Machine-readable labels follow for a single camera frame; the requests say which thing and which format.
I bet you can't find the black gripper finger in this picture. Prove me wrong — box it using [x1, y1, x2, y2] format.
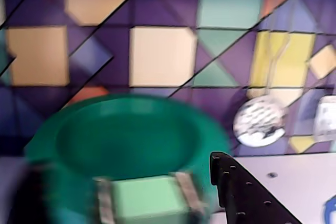
[209, 152, 303, 224]
[9, 165, 55, 224]

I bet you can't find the green round pot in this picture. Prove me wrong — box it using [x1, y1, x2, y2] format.
[23, 93, 233, 224]

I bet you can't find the white plastic object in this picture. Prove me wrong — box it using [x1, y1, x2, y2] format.
[313, 95, 336, 142]

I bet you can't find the light green block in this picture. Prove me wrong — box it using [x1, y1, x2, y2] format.
[93, 171, 211, 224]

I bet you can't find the metal skimmer spoon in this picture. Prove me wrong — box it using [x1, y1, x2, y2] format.
[232, 31, 291, 148]

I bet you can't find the blue ring-shaped object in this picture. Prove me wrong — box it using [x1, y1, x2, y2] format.
[322, 197, 336, 224]

